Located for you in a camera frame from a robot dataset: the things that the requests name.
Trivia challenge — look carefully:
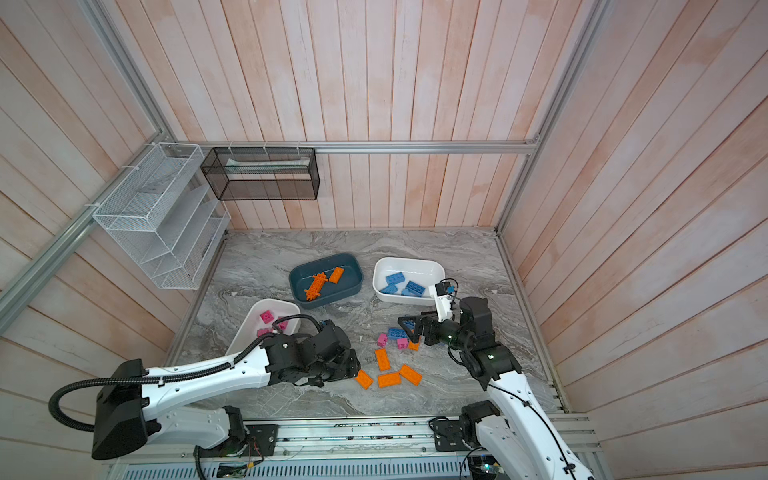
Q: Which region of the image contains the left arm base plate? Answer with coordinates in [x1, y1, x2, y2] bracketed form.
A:
[194, 424, 279, 459]

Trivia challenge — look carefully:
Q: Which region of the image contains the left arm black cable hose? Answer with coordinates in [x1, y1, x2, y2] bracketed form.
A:
[48, 313, 325, 480]

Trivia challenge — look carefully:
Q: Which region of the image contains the teal plastic bin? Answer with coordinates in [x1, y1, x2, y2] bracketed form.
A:
[289, 253, 364, 309]

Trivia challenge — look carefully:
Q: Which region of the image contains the orange lego brick top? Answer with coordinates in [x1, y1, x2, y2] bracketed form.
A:
[328, 267, 344, 284]

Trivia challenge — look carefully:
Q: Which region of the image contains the white bin left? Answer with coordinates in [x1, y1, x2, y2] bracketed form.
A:
[226, 299, 301, 355]

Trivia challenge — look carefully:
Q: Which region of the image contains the white bin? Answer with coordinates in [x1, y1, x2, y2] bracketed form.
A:
[372, 257, 446, 306]
[226, 299, 301, 355]

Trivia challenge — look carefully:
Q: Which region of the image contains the pink lego cube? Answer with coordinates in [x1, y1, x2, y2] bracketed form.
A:
[260, 310, 275, 324]

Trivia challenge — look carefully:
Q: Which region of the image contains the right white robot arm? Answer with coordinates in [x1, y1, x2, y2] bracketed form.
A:
[398, 295, 594, 479]

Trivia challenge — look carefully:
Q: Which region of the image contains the white wire mesh shelf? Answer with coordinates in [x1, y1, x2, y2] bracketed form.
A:
[94, 143, 230, 290]

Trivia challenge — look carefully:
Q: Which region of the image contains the aluminium front rail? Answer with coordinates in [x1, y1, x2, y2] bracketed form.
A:
[119, 414, 602, 465]

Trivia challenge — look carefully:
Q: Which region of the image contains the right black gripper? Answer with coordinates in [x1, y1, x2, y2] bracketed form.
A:
[400, 308, 472, 352]

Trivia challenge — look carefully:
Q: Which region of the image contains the white bin back right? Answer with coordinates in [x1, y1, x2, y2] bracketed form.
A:
[372, 257, 446, 306]

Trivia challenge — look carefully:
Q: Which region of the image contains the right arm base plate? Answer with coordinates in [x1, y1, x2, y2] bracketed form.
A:
[428, 416, 480, 452]

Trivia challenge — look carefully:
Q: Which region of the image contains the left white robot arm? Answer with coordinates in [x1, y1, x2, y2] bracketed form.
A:
[91, 321, 361, 460]

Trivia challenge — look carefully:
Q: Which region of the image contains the long orange lego stack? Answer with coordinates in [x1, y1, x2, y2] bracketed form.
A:
[305, 272, 328, 301]

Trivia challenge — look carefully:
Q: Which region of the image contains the black mesh basket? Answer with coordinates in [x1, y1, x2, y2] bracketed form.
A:
[201, 146, 321, 201]

